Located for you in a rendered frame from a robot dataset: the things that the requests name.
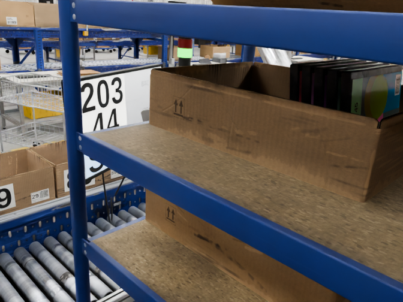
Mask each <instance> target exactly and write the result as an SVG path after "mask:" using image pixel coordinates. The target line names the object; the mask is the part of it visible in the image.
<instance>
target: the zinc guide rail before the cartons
mask: <svg viewBox="0 0 403 302"><path fill-rule="evenodd" d="M121 181H122V179H121V180H118V181H115V182H111V183H108V184H105V187H106V191H108V190H110V189H113V188H117V187H119V185H120V183H121ZM132 182H133V181H131V180H130V179H128V178H125V179H124V181H123V183H122V185H121V186H123V185H127V184H129V183H132ZM100 192H104V187H103V185H101V186H97V187H95V188H91V189H88V190H86V197H88V196H91V195H95V194H98V193H100ZM69 202H70V195H67V196H65V197H61V198H57V199H55V200H51V201H48V202H45V203H41V204H37V205H35V206H31V207H27V208H25V209H21V210H18V211H15V212H11V213H7V214H5V215H1V216H0V224H2V223H4V222H8V221H12V220H14V219H18V218H21V217H24V216H27V215H31V214H33V213H37V212H40V211H43V210H47V209H50V208H52V207H56V206H60V205H62V204H66V203H69Z"/></svg>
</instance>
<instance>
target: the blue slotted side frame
mask: <svg viewBox="0 0 403 302"><path fill-rule="evenodd" d="M117 189H118V187H117V188H113V189H110V190H108V191H106V195H107V203H108V208H109V209H110V213H109V214H111V197H112V205H113V214H114V215H116V216H118V213H119V211H120V210H125V211H126V212H128V209H129V208H130V207H131V206H134V207H137V208H138V206H139V204H140V203H146V188H145V191H144V187H142V186H140V185H138V184H137V183H135V182H132V183H129V184H127V185H123V186H121V187H120V189H119V191H118V193H117V195H116V196H115V193H116V191H117ZM134 190H136V194H134ZM124 193H125V198H124ZM114 197H115V201H114V200H113V198H114ZM139 198H140V202H139ZM103 200H104V205H103ZM130 201H131V205H130ZM91 204H93V209H91ZM97 204H98V205H97ZM119 205H121V209H119ZM86 211H87V217H88V221H87V222H91V223H92V224H94V225H95V222H96V220H97V219H98V218H103V219H105V220H106V221H107V217H108V214H107V207H106V200H105V195H104V192H100V193H98V194H95V195H91V196H88V197H86ZM67 212H68V217H67V215H66V213H67ZM98 212H99V217H97V213H98ZM53 217H55V222H53ZM60 217H61V218H60ZM39 221H41V226H40V227H39ZM47 221H48V222H47ZM61 225H62V231H66V232H67V233H69V235H70V236H72V235H71V230H72V226H71V207H70V202H69V203H66V204H62V205H60V206H56V207H52V208H50V209H47V210H43V211H40V212H37V213H33V214H31V215H27V216H24V217H21V218H18V219H14V220H12V221H8V222H4V223H2V224H0V254H2V253H8V254H9V255H10V256H11V257H12V259H14V260H15V262H18V260H17V259H16V258H15V257H14V255H13V253H14V251H15V250H16V249H17V248H18V247H24V248H25V249H26V250H27V251H28V252H29V253H30V254H31V256H34V255H33V254H32V253H31V252H30V250H29V245H30V244H31V243H32V242H35V241H37V242H39V243H40V244H41V245H42V246H43V247H44V248H45V249H46V250H48V248H46V247H45V245H44V239H45V238H46V237H49V236H52V237H54V238H55V239H56V240H57V241H58V242H59V243H60V244H62V243H61V242H60V241H59V240H58V234H59V233H60V232H62V231H61ZM25 226H26V229H27V231H26V232H25V230H24V227H25ZM32 226H33V227H32ZM47 230H49V235H47ZM9 231H11V237H9V235H8V232H9ZM18 231H19V232H18ZM33 235H35V240H33ZM18 240H20V246H18ZM26 240H27V241H26ZM11 245H12V246H11ZM2 246H4V247H5V251H2Z"/></svg>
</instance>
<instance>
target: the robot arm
mask: <svg viewBox="0 0 403 302"><path fill-rule="evenodd" d="M257 49H258V52H259V54H260V56H261V58H262V60H263V62H264V63H266V64H273V65H280V66H285V67H290V65H291V64H292V62H291V51H287V50H278V49H269V48H264V47H257Z"/></svg>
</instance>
